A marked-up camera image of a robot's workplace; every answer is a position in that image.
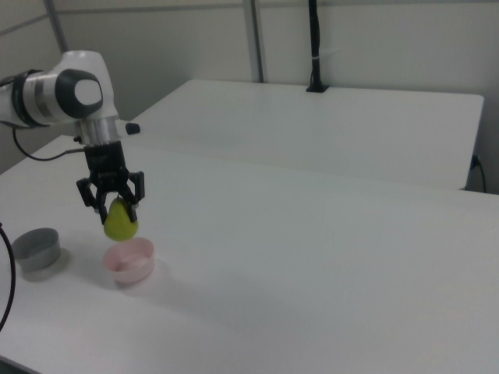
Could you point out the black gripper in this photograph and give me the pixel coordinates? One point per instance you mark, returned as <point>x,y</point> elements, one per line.
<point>105,163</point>

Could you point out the green pear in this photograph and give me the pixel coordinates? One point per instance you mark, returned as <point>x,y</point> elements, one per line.
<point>120,226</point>

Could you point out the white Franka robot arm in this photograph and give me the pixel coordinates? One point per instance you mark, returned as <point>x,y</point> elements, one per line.
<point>47,97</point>

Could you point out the pink plastic bowl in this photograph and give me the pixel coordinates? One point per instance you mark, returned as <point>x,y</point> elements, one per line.
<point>134,263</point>

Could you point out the grey plastic bowl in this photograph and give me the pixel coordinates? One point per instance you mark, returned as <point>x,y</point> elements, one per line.
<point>39,251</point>

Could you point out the white rear table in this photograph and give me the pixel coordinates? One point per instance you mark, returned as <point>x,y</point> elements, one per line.
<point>331,124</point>

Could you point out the black clamped camera pole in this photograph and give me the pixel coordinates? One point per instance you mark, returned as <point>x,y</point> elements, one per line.
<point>315,43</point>

